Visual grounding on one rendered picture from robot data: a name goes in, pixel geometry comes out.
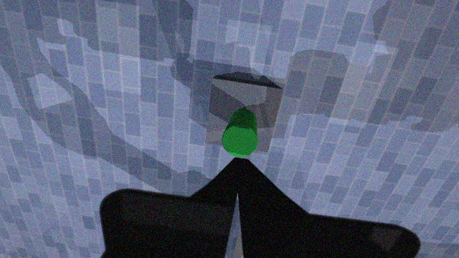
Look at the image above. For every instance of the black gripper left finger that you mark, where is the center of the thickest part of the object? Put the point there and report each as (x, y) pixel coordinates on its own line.
(200, 223)

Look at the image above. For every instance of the green cylinder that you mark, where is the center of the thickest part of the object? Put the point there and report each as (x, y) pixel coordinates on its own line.
(240, 136)

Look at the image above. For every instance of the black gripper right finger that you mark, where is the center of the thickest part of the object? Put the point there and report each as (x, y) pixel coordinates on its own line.
(274, 226)

